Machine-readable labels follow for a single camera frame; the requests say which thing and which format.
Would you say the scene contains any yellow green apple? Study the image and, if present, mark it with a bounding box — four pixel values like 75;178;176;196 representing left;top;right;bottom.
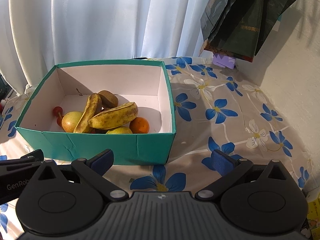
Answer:
106;126;132;134
61;111;82;133

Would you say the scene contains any spotted yellow banana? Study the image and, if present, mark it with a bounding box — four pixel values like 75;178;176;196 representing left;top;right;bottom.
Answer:
88;102;138;130

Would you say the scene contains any orange tangerine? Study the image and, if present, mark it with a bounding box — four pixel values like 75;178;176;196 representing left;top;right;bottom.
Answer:
129;117;150;134

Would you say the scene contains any red cherry tomato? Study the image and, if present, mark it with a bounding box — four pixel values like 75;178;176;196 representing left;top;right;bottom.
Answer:
53;106;63;118

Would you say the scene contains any floral tablecloth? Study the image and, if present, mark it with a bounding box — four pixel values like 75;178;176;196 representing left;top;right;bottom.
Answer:
1;59;311;239

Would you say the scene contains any teal cardboard box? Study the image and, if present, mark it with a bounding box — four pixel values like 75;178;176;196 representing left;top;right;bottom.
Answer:
15;59;176;165

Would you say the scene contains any purple small box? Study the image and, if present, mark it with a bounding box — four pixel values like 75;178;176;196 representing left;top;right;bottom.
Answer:
213;54;235;69

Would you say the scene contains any dark green paper bag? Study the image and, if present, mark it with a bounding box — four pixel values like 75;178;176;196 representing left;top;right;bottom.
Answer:
200;0;296;62

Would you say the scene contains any white curtain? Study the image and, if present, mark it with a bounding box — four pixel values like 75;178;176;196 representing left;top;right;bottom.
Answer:
1;0;208;94

